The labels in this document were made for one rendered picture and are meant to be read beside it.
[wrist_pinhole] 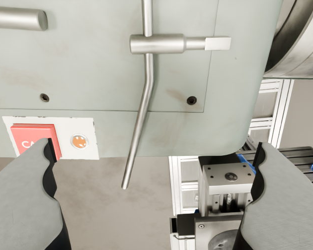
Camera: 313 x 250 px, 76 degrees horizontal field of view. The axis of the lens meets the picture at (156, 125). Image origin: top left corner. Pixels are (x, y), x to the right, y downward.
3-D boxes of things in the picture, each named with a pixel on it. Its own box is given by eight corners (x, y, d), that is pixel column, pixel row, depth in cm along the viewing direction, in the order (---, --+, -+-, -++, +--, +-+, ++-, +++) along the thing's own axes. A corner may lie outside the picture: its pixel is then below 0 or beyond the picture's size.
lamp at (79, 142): (75, 145, 32) (73, 148, 31) (72, 134, 31) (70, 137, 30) (88, 145, 32) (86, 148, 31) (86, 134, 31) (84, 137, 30)
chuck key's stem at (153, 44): (227, 31, 24) (130, 33, 24) (233, 33, 22) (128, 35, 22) (224, 51, 25) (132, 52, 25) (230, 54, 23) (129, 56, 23)
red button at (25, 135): (28, 153, 33) (20, 160, 32) (17, 120, 31) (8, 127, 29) (64, 153, 33) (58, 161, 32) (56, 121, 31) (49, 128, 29)
